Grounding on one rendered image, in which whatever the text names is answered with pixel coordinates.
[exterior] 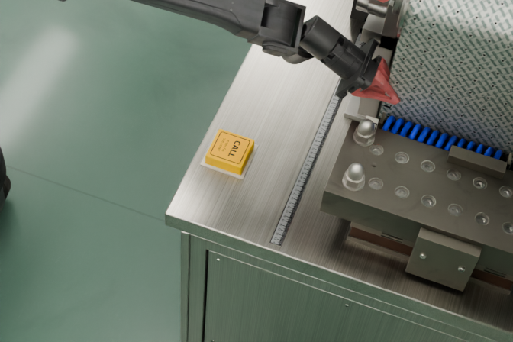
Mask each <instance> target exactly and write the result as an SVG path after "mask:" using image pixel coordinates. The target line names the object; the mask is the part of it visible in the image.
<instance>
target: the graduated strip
mask: <svg viewBox="0 0 513 342"><path fill-rule="evenodd" d="M361 34H362V33H360V32H359V33H358V35H357V38H356V40H355V42H354V44H355V45H356V46H357V47H359V48H361V47H362V46H363V45H365V44H366V43H365V42H362V41H360V38H361ZM340 81H341V78H339V79H338V82H337V85H336V87H335V89H334V92H333V94H332V96H331V99H330V101H329V103H328V105H327V108H326V110H325V113H324V115H323V118H322V119H321V123H320V124H319V127H318V129H317V132H316V134H315V137H314V139H313V141H312V143H311V146H310V148H309V150H308V153H307V155H306V158H305V160H304V163H303V164H302V168H301V169H300V171H299V174H298V176H297V179H296V181H295V184H294V186H293V188H292V191H291V193H290V195H289V198H288V200H287V202H286V205H285V207H284V209H283V211H282V214H281V216H280V219H279V221H278V224H277V225H276V229H275V230H274V232H273V235H272V237H271V240H270V243H271V244H275V245H277V246H280V247H281V246H282V244H283V242H284V240H285V238H286V235H287V233H288V230H289V227H290V225H291V223H292V220H293V218H294V216H295V213H296V211H297V208H298V205H299V203H300V201H301V199H302V196H303V194H304V191H305V189H306V186H307V184H308V181H309V179H310V177H311V174H312V172H313V170H314V167H315V164H316V163H317V160H318V158H319V155H320V153H321V150H322V148H323V146H324V142H325V141H326V138H327V136H328V133H329V131H330V129H331V126H332V124H333V122H334V119H335V117H336V114H337V111H338V109H339V107H340V104H341V102H342V100H343V99H340V98H338V97H337V96H336V95H335V92H336V91H337V87H338V86H339V83H340Z"/></svg>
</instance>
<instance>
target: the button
mask: <svg viewBox="0 0 513 342"><path fill-rule="evenodd" d="M253 149H254V140H253V139H250V138H248V137H243V136H240V135H238V134H234V133H231V132H229V131H225V130H222V129H219V130H218V132H217V134H216V136H215V138H214V140H213V142H212V144H211V146H210V147H209V149H208V152H207V153H206V155H205V163H206V164H208V165H211V166H215V167H217V168H220V169H224V170H227V171H229V172H232V173H236V174H238V175H241V174H242V172H243V171H244V167H245V166H246V164H247V161H248V160H249V158H250V155H251V153H252V151H253Z"/></svg>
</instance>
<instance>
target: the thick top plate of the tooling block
mask: <svg viewBox="0 0 513 342"><path fill-rule="evenodd" d="M358 125H359V122H357V121H353V120H352V121H351V123H350V126H349V128H348V131H347V134H346V136H345V138H344V142H343V143H342V146H341V148H340V151H339V154H338V155H337V159H336V161H335V163H334V166H333V169H332V170H331V174H330V176H329V178H328V181H327V184H326V186H325V188H324V192H323V196H322V200H321V207H320V211H322V212H324V213H327V214H329V215H333V216H336V217H339V218H343V219H345V220H348V221H352V222H354V223H357V224H361V225H363V226H365V227H369V228H372V229H374V230H377V231H381V232H383V233H386V234H390V235H392V236H395V237H399V238H401V239H404V240H407V241H410V242H412V243H415V241H416V239H417V237H418V233H419V231H420V229H421V227H422V228H425V229H428V230H430V231H434V232H437V233H439V234H443V235H446V236H448V237H452V238H455V239H457V240H461V241H464V242H467V243H469V244H473V245H476V246H478V247H481V248H482V250H481V254H480V257H479V259H478V262H477V264H478V265H480V266H484V267H487V268H490V269H493V270H496V271H499V272H501V273H504V274H507V275H510V276H513V172H512V171H509V170H505V174H504V176H503V178H502V179H499V178H496V177H494V176H490V175H487V174H485V173H481V172H477V171H475V170H472V169H468V168H466V167H463V166H459V165H456V164H453V163H449V162H447V158H448V154H449V151H447V150H443V149H441V148H438V147H434V146H431V145H428V144H424V143H422V142H419V141H416V140H412V139H410V138H407V137H403V136H400V135H397V134H393V133H391V132H388V131H384V130H381V129H378V128H377V129H376V132H375V140H374V142H373V143H372V144H371V145H369V146H367V147H363V146H360V145H358V144H357V143H355V141H354V140H353V133H354V132H355V130H356V127H357V126H358ZM352 163H360V164H361V165H362V166H363V168H364V175H365V184H364V187H363V188H362V189H361V190H359V191H350V190H348V189H346V188H345V187H344V185H343V183H342V179H343V177H344V174H345V172H346V170H348V168H349V166H350V165H351V164H352Z"/></svg>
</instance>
